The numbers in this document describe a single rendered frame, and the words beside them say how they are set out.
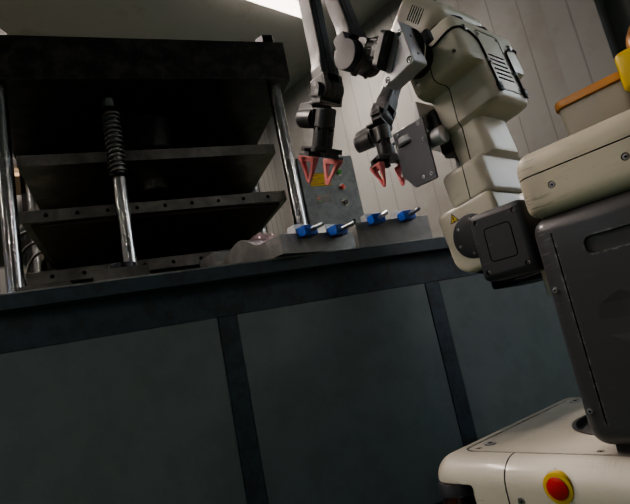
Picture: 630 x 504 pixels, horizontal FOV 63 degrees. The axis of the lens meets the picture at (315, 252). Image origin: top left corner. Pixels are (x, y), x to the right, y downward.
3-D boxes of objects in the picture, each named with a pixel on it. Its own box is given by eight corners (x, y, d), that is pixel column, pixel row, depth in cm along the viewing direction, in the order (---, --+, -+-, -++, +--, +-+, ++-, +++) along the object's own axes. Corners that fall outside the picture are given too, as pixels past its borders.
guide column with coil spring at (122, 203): (157, 406, 196) (115, 97, 220) (142, 409, 194) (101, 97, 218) (157, 405, 201) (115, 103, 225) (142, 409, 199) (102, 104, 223)
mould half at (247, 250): (356, 249, 150) (349, 213, 152) (283, 253, 134) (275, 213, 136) (269, 285, 188) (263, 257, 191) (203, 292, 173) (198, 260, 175)
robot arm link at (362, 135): (379, 102, 169) (392, 117, 175) (349, 116, 175) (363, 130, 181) (380, 131, 164) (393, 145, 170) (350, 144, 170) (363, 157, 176)
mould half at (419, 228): (433, 241, 164) (424, 201, 166) (361, 251, 154) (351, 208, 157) (368, 273, 209) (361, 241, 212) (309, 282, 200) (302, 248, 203)
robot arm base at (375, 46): (385, 28, 116) (419, 41, 123) (361, 26, 121) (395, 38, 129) (375, 68, 118) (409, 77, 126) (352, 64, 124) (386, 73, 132)
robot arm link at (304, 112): (319, 80, 135) (343, 86, 141) (293, 82, 144) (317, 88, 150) (315, 126, 137) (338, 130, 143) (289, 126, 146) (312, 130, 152)
